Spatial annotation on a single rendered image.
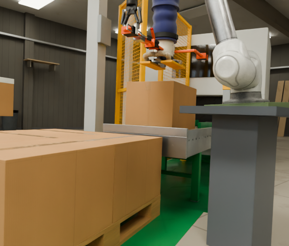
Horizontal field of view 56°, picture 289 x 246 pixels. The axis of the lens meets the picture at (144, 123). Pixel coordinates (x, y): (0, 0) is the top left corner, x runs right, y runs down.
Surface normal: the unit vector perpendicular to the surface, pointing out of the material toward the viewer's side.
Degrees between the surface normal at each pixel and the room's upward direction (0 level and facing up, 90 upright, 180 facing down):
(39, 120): 90
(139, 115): 90
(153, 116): 90
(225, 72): 98
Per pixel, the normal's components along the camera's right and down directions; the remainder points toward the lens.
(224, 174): -0.71, 0.00
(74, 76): 0.70, 0.05
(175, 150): -0.45, 0.01
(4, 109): 0.89, 0.05
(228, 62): -0.56, 0.22
